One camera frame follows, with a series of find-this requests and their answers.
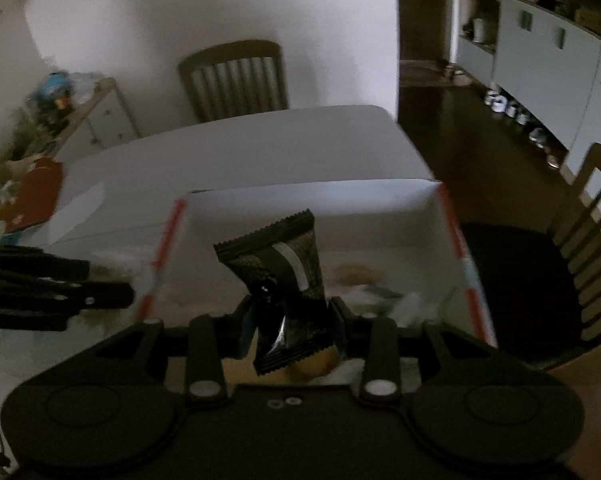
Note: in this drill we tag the black snack packet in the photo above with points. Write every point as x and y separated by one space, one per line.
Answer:
290 260

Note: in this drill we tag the wooden slat-back chair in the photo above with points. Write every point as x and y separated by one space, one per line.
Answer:
593 180
230 52

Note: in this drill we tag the white sideboard cabinet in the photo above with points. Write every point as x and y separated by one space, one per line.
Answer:
105 120

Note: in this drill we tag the white plastic packaging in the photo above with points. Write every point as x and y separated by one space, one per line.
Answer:
410 310

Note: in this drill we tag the row of shoes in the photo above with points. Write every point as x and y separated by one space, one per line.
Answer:
523 120

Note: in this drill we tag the grey wall cabinet unit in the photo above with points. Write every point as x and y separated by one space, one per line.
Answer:
540 45

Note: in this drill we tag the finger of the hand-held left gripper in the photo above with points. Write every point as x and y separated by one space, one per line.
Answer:
40 262
80 297

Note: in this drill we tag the black seat cushion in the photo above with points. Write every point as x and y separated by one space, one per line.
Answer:
520 290

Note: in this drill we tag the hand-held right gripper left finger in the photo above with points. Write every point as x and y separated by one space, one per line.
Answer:
243 330

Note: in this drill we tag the blue globe toy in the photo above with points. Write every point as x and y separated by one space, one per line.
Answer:
55 90

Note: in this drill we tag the red cardboard box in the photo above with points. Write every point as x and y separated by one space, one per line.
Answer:
370 215

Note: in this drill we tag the dark wooden door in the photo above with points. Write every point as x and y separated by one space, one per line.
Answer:
423 15

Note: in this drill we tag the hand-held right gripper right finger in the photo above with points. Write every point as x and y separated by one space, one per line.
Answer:
341 330

